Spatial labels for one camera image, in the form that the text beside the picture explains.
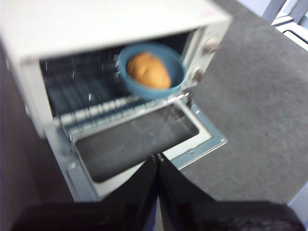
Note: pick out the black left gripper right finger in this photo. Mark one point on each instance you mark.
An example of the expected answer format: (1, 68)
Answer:
(192, 207)

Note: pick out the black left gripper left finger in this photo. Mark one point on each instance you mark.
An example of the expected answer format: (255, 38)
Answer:
(125, 207)

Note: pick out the blue ribbed bowl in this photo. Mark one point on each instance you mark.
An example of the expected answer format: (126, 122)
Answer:
(149, 93)

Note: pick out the yellow-brown potato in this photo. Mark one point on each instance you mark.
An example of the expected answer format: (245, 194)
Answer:
(149, 71)

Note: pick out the beige round oven knob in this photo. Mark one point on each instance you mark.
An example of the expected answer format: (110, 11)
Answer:
(198, 74)
(211, 43)

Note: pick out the cream Toshiba toaster oven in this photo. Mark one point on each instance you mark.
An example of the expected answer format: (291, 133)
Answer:
(96, 24)

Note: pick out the pale metal frame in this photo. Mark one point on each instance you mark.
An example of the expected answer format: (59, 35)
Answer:
(291, 21)

